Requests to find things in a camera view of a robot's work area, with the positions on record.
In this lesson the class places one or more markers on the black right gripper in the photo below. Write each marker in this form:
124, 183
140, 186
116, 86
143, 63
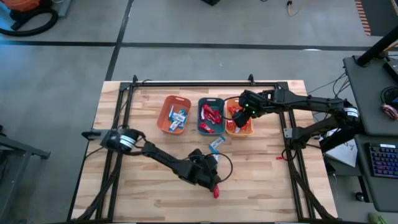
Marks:
253, 102

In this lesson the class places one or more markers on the grey metal bracket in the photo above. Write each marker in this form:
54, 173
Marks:
287, 133

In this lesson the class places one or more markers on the dark mat with striped edge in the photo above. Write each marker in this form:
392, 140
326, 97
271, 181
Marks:
379, 15

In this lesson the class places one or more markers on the black caster wheel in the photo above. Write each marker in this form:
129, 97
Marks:
360, 197

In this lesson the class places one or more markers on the blue white candy bar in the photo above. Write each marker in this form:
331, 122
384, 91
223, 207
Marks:
214, 152
174, 126
178, 117
171, 112
217, 143
184, 112
183, 124

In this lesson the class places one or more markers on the black aluminium table frame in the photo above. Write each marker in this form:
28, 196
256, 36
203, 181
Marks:
202, 84

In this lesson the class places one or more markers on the grey desk top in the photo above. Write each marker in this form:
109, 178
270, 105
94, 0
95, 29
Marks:
367, 93

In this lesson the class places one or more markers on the black desk beam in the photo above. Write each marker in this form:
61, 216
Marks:
339, 138

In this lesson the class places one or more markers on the orange plastic bin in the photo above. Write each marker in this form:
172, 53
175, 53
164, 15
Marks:
164, 115

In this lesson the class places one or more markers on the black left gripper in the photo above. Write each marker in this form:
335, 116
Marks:
199, 169

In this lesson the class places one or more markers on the grey flat box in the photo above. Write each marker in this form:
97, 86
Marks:
63, 7

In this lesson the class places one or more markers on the black backlit keyboard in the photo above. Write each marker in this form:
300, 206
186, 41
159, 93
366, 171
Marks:
384, 160

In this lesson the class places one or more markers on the white paper sheet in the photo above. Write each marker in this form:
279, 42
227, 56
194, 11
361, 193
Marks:
345, 154

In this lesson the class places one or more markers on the black device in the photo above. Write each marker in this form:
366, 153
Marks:
392, 70

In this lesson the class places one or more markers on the black pole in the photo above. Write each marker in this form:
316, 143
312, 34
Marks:
376, 48

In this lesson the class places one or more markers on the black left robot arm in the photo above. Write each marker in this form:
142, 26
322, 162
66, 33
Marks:
161, 158

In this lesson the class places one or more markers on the teal plastic bin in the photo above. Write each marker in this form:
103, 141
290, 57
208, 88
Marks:
217, 129

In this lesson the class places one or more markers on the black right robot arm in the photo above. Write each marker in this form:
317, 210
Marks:
311, 101

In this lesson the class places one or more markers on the red KitKat candy bar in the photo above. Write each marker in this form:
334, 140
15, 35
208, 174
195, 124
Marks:
218, 116
212, 119
211, 109
216, 192
203, 112
206, 127

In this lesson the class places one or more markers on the yellow plastic bin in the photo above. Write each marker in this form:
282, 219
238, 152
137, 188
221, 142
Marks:
239, 135

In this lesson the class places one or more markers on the grey metal stand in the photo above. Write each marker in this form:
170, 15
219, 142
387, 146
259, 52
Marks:
21, 148

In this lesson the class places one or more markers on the orange vacuum cleaner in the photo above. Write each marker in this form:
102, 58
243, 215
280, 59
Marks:
18, 4

